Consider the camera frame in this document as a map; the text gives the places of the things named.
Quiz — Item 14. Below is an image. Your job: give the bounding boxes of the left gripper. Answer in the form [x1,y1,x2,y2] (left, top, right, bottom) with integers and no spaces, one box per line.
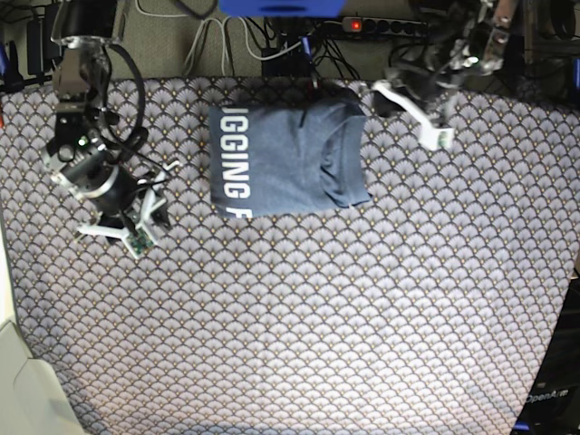
[383,63,462,122]

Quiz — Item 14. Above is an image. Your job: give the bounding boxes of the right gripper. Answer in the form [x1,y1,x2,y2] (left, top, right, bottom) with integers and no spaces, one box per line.
[43,140,168,227]

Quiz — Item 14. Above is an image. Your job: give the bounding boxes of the blue T-shirt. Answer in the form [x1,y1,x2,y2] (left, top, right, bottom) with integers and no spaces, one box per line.
[209,98,371,219]

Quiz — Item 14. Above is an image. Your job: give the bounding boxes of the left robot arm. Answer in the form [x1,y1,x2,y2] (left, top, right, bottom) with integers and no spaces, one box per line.
[380,0,519,122]

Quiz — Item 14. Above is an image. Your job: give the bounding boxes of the black power strip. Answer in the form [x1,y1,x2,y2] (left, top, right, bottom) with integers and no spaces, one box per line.
[341,16,429,38]

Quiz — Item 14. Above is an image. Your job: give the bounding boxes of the red black clamp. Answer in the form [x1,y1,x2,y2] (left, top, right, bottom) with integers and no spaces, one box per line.
[306,79,324,103]

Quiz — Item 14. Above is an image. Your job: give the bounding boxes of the blue plastic box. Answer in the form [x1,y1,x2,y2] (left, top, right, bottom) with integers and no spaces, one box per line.
[218,0,345,18]

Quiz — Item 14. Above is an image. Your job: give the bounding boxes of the fan patterned table cloth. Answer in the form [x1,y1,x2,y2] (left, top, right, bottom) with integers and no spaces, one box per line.
[1,78,579,434]

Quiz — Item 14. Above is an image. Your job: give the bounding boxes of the black OpenArm case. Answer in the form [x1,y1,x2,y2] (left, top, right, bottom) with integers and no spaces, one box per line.
[512,278,579,434]

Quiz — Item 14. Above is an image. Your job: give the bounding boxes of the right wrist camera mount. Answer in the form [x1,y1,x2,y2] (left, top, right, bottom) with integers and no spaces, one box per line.
[77,160,181,259]

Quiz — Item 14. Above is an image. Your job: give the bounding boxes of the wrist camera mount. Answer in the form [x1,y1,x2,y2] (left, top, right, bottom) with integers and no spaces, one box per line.
[77,160,181,259]
[370,80,455,151]

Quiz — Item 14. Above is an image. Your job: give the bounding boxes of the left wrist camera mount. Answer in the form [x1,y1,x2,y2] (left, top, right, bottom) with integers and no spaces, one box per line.
[370,80,455,151]

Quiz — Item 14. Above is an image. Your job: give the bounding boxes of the white cables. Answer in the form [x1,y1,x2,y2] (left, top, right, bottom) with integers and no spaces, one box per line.
[134,0,305,76]

